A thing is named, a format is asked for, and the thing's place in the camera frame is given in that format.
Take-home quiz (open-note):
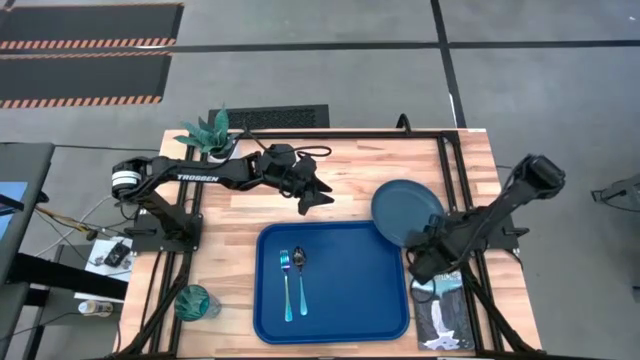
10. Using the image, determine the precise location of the clear plastic bottle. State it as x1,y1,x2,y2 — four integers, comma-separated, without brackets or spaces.
76,298,116,318

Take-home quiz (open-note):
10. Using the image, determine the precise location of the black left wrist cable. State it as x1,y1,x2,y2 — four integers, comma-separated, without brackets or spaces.
242,127,334,159

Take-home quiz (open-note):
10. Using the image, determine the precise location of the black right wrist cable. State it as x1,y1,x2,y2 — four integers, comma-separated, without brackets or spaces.
409,276,438,305

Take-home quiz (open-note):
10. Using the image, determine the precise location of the blue laptop screen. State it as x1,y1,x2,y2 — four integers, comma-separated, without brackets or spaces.
0,180,29,242

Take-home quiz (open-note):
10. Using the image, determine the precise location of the blue round plate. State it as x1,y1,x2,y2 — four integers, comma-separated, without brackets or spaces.
370,178,446,249

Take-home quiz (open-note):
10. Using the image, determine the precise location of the iridescent metal fork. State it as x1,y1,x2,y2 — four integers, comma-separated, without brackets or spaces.
278,248,295,324

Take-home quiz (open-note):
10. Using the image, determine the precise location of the black cable loop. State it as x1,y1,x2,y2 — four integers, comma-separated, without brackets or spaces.
395,112,415,137

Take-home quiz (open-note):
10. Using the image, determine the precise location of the Yellowstone waterfall picture book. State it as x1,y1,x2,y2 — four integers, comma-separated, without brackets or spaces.
408,272,477,353

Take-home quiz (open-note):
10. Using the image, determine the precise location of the white floor cable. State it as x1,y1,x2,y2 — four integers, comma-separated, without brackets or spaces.
33,193,120,257

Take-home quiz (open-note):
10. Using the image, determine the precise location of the grey side desk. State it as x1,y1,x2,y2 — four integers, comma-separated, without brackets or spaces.
0,141,57,287

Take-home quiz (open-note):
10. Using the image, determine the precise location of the white paper sheet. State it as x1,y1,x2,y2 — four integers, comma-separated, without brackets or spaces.
83,236,136,284

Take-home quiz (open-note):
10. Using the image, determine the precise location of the black aluminium table frame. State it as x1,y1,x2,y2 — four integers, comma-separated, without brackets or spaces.
112,127,554,360

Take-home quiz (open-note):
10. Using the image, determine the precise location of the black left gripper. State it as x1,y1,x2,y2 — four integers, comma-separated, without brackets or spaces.
258,155,336,218

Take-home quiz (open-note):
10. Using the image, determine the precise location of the white plant pot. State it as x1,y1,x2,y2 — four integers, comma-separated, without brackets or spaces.
206,148,237,165

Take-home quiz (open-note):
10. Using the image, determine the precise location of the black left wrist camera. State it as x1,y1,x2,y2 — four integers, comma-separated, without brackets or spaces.
263,143,300,170

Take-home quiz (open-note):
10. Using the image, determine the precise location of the black floor vent grille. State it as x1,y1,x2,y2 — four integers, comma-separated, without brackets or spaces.
207,103,332,131

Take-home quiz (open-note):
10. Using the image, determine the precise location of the black hazard-striped floor mat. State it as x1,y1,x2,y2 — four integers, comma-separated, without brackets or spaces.
0,2,186,52
0,50,174,111

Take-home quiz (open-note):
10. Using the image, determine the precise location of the green leafy plant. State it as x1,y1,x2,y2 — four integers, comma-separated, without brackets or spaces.
173,106,241,156

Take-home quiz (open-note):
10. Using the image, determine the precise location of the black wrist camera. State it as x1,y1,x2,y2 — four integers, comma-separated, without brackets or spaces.
408,248,453,286
263,143,300,170

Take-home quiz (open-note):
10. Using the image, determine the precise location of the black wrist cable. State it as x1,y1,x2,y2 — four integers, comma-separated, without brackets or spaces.
242,127,334,159
409,276,438,305

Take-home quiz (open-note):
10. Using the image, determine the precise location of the iridescent metal spoon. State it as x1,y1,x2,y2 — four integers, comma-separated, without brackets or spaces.
292,245,310,317

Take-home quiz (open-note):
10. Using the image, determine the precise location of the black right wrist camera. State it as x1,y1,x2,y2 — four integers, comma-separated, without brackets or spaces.
408,248,453,286

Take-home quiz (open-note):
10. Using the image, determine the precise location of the black low shelf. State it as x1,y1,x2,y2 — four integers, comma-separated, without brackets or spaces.
5,251,130,302

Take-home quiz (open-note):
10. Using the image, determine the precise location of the blue plastic tray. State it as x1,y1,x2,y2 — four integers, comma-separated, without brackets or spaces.
252,219,412,346

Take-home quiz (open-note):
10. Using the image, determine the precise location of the yellow floor cable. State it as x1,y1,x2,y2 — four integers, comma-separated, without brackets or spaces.
32,203,95,236

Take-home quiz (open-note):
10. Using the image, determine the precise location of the black handheld controller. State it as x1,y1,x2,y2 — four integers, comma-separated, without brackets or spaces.
102,240,133,268

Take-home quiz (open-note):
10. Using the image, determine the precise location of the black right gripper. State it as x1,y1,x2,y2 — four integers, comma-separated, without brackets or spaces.
407,213,467,257

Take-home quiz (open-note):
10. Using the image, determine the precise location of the grey tripod base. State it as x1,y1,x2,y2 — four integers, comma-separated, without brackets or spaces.
590,171,640,215

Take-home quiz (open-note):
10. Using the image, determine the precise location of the teal transparent cup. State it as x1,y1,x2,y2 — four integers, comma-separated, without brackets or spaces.
173,283,223,323

